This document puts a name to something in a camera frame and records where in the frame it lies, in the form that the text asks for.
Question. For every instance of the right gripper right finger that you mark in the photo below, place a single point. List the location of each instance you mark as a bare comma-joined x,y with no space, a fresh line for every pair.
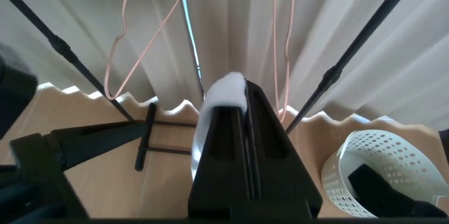
280,175

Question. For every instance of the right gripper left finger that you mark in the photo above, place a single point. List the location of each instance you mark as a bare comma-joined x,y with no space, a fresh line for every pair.
221,168

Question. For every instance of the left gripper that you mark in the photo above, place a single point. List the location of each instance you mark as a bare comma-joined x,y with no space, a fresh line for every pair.
42,175

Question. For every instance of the white printed t-shirt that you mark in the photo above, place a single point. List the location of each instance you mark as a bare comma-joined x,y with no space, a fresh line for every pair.
224,90

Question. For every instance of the pink clothes hanger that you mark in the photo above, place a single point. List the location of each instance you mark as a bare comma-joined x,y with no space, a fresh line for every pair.
287,73
154,34

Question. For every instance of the white laundry basket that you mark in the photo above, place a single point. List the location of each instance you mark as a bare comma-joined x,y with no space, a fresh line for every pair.
396,146

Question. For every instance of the black clothes rack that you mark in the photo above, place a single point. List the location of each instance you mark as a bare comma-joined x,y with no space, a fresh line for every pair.
365,34

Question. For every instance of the black garment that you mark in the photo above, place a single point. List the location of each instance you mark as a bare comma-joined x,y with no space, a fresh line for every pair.
379,192

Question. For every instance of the beige curtain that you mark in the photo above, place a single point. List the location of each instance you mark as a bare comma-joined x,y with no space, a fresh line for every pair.
386,76

